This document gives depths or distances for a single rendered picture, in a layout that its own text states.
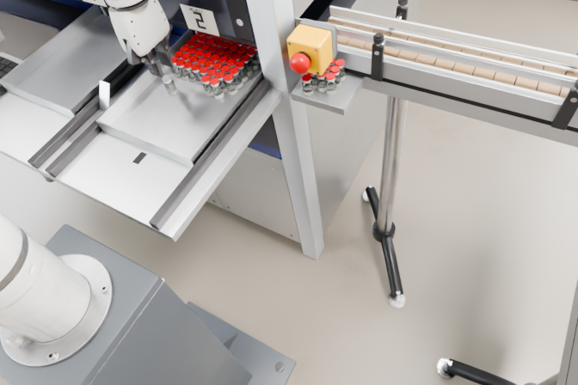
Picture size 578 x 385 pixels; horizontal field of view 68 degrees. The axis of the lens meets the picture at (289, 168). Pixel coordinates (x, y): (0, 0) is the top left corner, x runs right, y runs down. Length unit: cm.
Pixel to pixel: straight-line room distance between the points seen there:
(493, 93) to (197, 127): 59
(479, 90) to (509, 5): 197
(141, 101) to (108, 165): 18
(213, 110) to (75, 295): 45
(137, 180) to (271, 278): 90
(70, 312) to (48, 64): 72
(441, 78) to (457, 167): 107
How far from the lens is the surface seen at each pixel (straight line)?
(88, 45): 131
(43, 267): 72
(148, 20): 91
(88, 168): 98
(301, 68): 83
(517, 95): 91
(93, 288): 83
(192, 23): 100
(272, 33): 87
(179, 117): 98
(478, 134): 209
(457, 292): 168
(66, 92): 119
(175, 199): 82
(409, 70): 93
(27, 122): 117
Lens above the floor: 153
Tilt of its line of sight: 53 degrees down
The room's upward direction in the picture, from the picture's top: 12 degrees counter-clockwise
